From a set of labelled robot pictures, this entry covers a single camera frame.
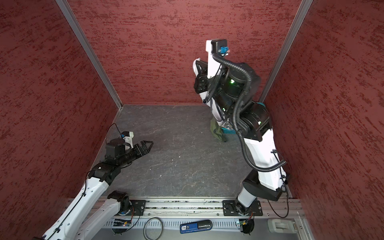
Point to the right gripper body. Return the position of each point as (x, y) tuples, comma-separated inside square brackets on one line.
[(206, 83)]

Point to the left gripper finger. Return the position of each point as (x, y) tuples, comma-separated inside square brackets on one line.
[(147, 145), (143, 151)]

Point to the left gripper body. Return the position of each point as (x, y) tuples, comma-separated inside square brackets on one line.
[(131, 155)]

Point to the white tank top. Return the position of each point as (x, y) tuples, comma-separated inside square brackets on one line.
[(216, 112)]

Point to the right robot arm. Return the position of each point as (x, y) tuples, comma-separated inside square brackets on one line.
[(229, 94)]

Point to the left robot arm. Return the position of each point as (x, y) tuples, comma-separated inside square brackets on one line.
[(75, 223)]

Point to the green tank top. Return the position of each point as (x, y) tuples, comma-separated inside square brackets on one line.
[(217, 131)]

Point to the teal plastic basket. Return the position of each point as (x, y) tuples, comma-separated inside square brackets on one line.
[(228, 130)]

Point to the left circuit board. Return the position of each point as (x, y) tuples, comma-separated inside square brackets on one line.
[(120, 226)]

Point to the circuit board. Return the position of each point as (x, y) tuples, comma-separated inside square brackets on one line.
[(120, 226), (246, 226)]

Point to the blue black device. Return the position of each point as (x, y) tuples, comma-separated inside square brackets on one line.
[(200, 226)]

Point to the right circuit board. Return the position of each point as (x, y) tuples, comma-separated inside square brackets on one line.
[(246, 226)]

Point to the grey white device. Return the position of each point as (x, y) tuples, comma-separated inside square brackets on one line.
[(282, 226)]

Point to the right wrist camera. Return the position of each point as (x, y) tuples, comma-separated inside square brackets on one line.
[(217, 46)]

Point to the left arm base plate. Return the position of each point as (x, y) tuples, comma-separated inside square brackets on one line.
[(132, 208)]

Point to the aluminium rail frame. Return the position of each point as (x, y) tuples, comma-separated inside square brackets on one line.
[(172, 211)]

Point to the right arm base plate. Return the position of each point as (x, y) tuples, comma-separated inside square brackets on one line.
[(233, 208)]

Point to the right corner aluminium post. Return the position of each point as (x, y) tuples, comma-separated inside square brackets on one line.
[(290, 37)]

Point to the corner aluminium post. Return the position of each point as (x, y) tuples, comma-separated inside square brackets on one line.
[(79, 33), (290, 37)]

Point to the left corner aluminium post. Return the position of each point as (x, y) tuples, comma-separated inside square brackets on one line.
[(79, 33)]

